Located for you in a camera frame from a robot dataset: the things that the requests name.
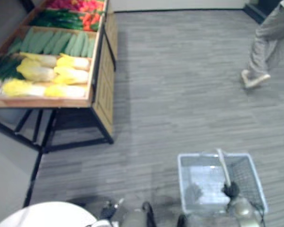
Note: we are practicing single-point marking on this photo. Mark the orange carrot pile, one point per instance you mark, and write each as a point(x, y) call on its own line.
point(91, 21)

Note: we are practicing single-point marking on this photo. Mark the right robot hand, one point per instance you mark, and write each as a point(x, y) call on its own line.
point(231, 189)

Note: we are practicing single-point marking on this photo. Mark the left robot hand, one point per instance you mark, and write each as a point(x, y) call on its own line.
point(109, 209)

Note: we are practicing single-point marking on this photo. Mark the person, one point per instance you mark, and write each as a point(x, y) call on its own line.
point(262, 45)

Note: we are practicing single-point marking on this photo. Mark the pink red vegetable pile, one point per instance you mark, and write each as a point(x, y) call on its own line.
point(91, 5)

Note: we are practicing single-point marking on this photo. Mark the green onion bunch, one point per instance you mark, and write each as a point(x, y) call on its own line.
point(4, 67)

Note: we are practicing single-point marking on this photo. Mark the yellow napa cabbage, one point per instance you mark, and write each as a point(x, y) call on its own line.
point(41, 59)
point(35, 72)
point(73, 62)
point(21, 88)
point(72, 76)
point(66, 91)

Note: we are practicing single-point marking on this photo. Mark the wooden vegetable display stand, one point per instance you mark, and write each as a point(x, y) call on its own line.
point(104, 94)

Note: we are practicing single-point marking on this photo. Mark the black furniture base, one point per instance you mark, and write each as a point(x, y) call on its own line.
point(255, 13)

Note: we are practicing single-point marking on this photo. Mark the dark green vegetable pile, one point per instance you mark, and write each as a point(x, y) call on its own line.
point(56, 20)

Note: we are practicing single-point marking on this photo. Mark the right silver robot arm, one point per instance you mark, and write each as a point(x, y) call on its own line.
point(245, 210)

